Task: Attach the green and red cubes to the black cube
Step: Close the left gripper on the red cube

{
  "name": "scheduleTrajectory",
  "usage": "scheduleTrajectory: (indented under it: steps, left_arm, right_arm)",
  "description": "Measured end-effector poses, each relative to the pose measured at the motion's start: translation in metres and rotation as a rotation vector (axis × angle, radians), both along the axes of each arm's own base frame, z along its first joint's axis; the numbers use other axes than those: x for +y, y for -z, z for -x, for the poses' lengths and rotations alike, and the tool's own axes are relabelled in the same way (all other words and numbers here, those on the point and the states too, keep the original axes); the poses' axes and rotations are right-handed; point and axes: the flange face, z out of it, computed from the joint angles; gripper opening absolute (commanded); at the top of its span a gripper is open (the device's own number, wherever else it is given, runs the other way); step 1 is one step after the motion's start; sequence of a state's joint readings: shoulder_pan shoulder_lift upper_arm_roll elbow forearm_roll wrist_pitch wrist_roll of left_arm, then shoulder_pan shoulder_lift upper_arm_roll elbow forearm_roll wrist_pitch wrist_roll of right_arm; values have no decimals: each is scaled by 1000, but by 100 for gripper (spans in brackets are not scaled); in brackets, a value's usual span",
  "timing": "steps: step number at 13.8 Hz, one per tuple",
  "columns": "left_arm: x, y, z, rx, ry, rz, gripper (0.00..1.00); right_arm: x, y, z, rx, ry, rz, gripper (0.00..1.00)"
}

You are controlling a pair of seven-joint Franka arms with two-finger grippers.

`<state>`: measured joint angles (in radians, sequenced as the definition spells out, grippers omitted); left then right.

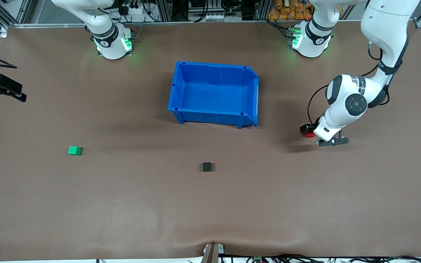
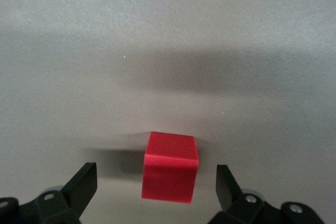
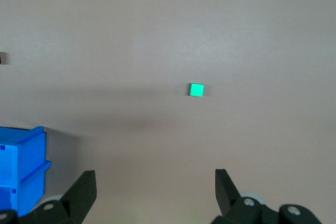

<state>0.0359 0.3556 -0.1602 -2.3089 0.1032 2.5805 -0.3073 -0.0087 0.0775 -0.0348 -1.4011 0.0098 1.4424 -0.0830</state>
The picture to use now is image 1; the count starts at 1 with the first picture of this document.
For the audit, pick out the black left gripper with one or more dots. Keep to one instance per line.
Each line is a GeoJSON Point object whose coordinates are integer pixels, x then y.
{"type": "Point", "coordinates": [307, 128]}

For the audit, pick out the small red cube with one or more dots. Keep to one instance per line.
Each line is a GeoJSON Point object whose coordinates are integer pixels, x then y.
{"type": "Point", "coordinates": [309, 135]}

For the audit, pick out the small green cube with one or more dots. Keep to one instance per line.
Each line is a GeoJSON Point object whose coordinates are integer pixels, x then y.
{"type": "Point", "coordinates": [74, 150]}

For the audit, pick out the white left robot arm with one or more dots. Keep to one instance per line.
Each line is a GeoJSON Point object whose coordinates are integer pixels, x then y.
{"type": "Point", "coordinates": [355, 104]}

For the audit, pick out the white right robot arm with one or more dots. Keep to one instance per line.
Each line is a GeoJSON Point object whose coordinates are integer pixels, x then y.
{"type": "Point", "coordinates": [104, 22]}

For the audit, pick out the small black cube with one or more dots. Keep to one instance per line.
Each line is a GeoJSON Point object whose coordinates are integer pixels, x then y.
{"type": "Point", "coordinates": [207, 167]}

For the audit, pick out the blue plastic storage bin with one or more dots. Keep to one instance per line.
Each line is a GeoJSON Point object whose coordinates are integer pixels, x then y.
{"type": "Point", "coordinates": [214, 95]}

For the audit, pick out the orange packaged snacks pile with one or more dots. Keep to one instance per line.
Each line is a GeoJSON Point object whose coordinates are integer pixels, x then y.
{"type": "Point", "coordinates": [287, 11]}

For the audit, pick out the brown table cover mat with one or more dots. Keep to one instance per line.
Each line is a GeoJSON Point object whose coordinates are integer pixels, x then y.
{"type": "Point", "coordinates": [86, 204]}

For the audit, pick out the small green connector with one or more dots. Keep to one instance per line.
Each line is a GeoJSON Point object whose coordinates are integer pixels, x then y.
{"type": "Point", "coordinates": [258, 259]}

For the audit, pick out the white power strip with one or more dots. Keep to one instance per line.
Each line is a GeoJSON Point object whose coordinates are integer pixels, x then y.
{"type": "Point", "coordinates": [133, 11]}

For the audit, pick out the white table corner bracket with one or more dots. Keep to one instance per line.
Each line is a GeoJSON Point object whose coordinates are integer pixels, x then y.
{"type": "Point", "coordinates": [3, 33]}

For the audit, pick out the aluminium frame struts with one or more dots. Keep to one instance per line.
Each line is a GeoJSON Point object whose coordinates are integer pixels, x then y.
{"type": "Point", "coordinates": [24, 11]}

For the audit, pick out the aluminium frame post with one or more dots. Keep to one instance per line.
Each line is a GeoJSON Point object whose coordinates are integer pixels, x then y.
{"type": "Point", "coordinates": [261, 9]}
{"type": "Point", "coordinates": [165, 11]}

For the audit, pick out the silver table edge rail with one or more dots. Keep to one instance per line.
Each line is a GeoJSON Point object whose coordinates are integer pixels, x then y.
{"type": "Point", "coordinates": [196, 22]}

